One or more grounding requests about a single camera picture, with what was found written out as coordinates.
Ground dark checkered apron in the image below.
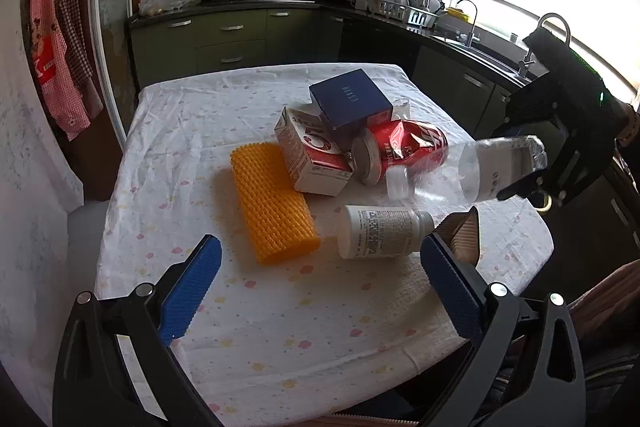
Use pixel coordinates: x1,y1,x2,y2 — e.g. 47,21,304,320
55,0,106,118

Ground chrome arched faucet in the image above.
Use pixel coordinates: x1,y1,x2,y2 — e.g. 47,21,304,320
516,13,572,78

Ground navy blue box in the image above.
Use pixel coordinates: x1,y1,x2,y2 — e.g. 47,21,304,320
308,69,394,145

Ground white pill bottle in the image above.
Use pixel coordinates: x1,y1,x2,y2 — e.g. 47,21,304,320
336,205,435,260

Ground sliding door frame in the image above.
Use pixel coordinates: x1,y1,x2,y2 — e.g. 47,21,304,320
87,0,147,150

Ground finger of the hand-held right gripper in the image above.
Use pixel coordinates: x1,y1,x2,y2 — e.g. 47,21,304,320
496,129,614,208
491,78,571,144

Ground plastic bag on counter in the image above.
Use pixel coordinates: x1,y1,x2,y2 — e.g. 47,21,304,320
138,0,201,16

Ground brown corrugated cardboard piece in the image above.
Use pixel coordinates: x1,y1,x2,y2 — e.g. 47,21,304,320
432,207,482,265

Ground black arched faucet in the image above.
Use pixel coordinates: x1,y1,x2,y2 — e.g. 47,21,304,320
454,0,481,48

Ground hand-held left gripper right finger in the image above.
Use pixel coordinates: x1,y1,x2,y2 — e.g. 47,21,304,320
420,234,587,427

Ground crushed red soda can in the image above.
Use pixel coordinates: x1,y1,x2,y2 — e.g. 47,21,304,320
351,119,449,186

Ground steel kitchen sink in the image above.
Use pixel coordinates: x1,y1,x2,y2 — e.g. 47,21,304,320
432,34,518,75

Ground person's right forearm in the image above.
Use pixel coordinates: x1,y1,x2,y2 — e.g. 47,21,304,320
616,103,640,152

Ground white floral tablecloth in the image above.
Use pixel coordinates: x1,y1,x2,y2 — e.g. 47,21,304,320
94,63,555,427

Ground red and white milk carton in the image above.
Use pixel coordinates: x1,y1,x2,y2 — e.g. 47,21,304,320
274,106,353,196

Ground clear plastic bottle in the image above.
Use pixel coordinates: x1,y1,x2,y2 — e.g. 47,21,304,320
387,134,549,202

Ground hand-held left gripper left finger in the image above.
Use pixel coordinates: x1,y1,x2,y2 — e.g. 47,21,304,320
52,234,223,427

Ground red plaid apron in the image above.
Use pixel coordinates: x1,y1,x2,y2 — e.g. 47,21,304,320
29,0,93,142

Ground orange foam net sleeve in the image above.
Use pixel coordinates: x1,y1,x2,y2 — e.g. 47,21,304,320
230,143,321,265

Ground dish rack with dishes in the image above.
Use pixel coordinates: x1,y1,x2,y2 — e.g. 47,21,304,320
367,0,442,29

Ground green kitchen cabinets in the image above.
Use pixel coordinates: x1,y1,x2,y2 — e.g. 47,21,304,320
128,2,533,140

